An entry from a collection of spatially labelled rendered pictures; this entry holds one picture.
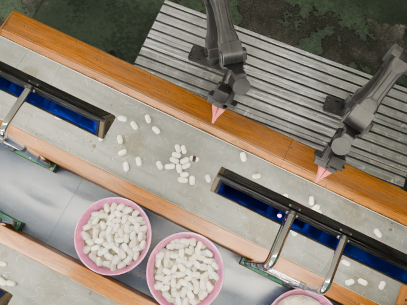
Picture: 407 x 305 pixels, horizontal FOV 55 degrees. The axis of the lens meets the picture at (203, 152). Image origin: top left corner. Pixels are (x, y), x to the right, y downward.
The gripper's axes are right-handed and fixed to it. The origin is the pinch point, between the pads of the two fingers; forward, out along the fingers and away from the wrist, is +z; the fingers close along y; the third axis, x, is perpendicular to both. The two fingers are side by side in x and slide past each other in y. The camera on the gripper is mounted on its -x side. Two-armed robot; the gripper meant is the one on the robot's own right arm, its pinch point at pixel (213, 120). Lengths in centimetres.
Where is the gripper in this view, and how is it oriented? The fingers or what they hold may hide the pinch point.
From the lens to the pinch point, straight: 139.2
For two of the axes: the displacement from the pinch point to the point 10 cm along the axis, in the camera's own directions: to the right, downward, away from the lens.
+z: -3.6, 8.3, 4.3
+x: 2.5, -3.6, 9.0
